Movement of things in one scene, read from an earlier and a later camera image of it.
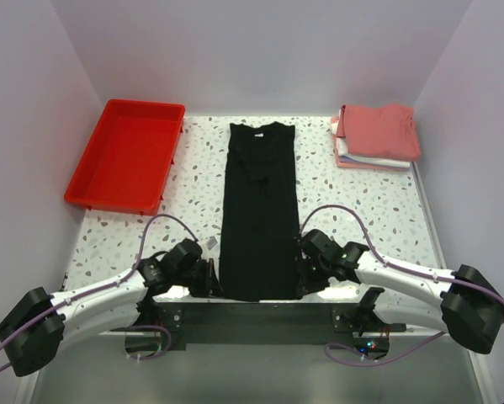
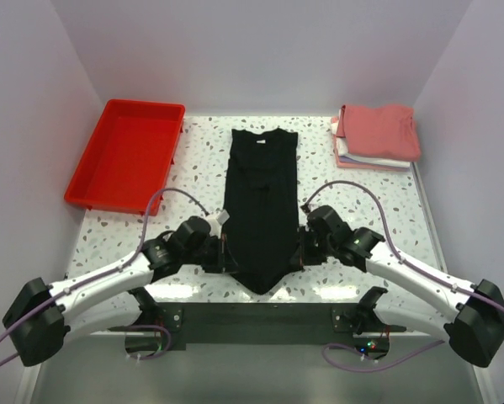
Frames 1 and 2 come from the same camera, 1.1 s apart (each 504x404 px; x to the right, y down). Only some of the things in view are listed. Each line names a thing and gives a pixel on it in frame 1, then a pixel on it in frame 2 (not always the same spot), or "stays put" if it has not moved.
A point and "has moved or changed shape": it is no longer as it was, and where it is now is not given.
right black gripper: [305, 284] to [302, 257]
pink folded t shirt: [387, 132] stays put
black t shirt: [260, 252] has moved or changed shape
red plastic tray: [127, 164] stays put
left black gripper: [209, 286] to [221, 263]
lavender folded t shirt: [345, 160] stays put
